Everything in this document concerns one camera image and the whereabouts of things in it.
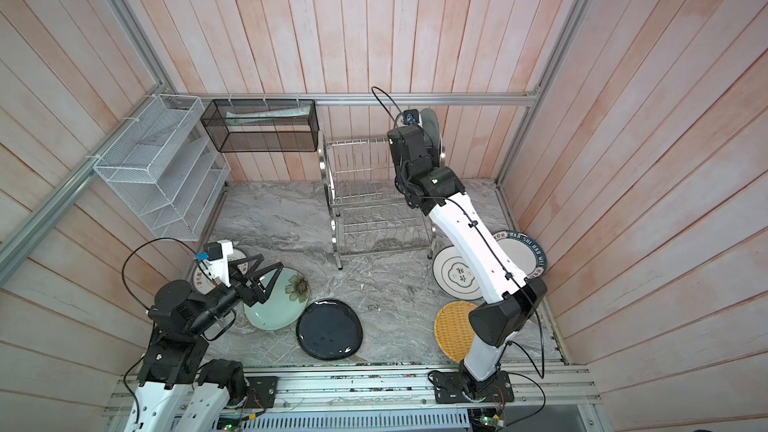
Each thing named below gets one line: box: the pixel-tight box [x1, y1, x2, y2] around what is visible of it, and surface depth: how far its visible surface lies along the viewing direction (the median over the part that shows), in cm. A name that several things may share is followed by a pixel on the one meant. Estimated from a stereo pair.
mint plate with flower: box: [243, 267, 310, 331], surface depth 86 cm
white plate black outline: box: [432, 245, 483, 300], surface depth 95 cm
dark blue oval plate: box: [296, 299, 363, 360], surface depth 85 cm
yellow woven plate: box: [434, 301, 478, 364], surface depth 85 cm
